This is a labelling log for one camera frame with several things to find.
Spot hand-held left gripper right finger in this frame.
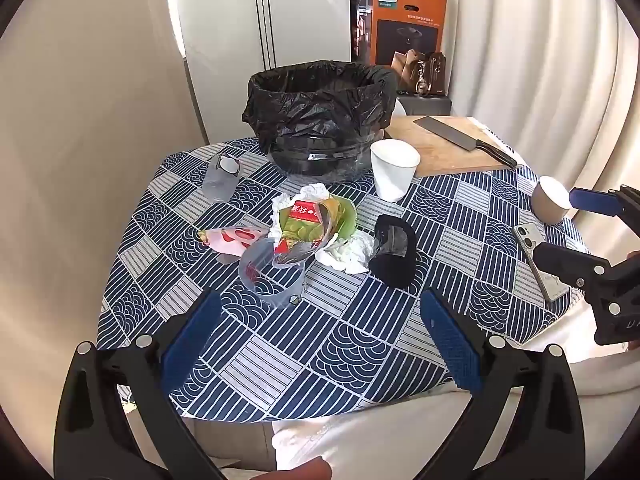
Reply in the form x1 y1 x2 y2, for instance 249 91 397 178
419 287 586 480

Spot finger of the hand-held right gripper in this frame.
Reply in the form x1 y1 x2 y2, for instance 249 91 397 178
569 185 640 233
532 242 610 289

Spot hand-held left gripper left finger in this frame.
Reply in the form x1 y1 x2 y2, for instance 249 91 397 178
54 287 226 480

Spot black wrapper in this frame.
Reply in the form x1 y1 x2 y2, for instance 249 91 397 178
368 214 419 289

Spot clear plastic cup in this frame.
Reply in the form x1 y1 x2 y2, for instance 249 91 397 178
201 154 241 203
239 239 307 309

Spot pink snack wrapper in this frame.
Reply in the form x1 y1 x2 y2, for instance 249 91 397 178
199 226 271 256

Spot white tissue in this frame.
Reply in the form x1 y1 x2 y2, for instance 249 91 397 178
315 234 376 275
271 182 332 216

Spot red green snack packet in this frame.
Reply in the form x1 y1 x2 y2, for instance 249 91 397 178
272 200 332 263

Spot green paper cup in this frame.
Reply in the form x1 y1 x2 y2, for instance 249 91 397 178
320 197 359 242

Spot white paper cup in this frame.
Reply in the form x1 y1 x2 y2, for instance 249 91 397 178
370 139 421 203

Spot clear plastic trash bin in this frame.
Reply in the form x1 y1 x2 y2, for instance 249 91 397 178
269 130 386 186

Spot bin with black bag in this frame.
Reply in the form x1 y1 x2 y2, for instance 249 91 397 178
242 60 398 156

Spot silver smartphone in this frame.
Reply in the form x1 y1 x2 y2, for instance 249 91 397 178
513 222 571 303

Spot brown paper cup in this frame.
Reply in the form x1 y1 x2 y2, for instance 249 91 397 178
531 176 572 225

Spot blue patterned tablecloth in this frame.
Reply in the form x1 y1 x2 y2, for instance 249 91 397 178
96 117 592 422

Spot white cloth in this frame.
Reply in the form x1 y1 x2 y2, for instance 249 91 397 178
271 290 640 480

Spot white curtain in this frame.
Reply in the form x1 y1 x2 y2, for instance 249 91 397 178
449 0 640 266

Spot steel cleaver knife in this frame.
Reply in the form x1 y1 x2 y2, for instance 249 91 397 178
413 116 519 169

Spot wooden cutting board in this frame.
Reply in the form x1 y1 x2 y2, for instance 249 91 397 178
384 116 524 177

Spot dark low cabinet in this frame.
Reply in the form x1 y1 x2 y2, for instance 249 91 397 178
397 94 454 118

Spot orange cardboard box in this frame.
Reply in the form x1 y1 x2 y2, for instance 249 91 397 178
351 0 448 68

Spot white wardrobe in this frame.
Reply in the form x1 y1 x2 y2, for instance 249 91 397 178
164 0 352 147

